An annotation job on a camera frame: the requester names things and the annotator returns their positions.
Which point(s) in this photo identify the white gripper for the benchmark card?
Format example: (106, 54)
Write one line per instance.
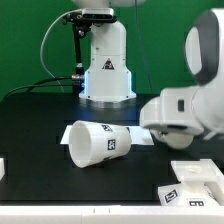
(172, 111)

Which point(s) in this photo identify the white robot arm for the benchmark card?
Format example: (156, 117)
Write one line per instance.
(107, 80)

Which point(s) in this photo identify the white lamp shade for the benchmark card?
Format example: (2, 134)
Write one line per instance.
(91, 143)

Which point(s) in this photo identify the white lamp base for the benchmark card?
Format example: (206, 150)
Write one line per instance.
(201, 184)

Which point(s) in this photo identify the white front border rail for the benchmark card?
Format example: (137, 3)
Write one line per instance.
(110, 215)

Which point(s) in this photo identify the white lamp bulb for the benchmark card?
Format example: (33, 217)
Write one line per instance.
(176, 141)

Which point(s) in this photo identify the white paper sheet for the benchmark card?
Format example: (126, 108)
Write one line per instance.
(139, 136)

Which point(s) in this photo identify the black camera on stand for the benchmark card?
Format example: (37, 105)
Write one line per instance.
(81, 24)

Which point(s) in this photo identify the white left corner block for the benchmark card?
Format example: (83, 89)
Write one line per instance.
(2, 168)

